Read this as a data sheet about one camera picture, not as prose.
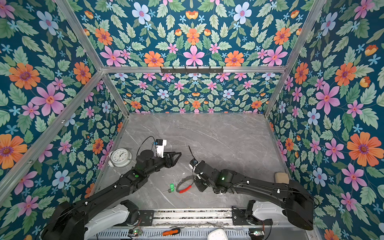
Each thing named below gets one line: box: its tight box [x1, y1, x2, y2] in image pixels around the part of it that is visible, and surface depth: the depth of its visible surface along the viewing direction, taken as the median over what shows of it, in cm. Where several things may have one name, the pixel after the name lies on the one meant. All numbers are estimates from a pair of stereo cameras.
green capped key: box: [162, 183, 175, 193], surface depth 84 cm
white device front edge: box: [207, 228, 229, 240], surface depth 68 cm
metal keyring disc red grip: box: [175, 175, 195, 194], surface depth 85 cm
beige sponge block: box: [275, 172, 290, 184], surface depth 86 cm
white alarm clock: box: [108, 148, 133, 168], surface depth 93 cm
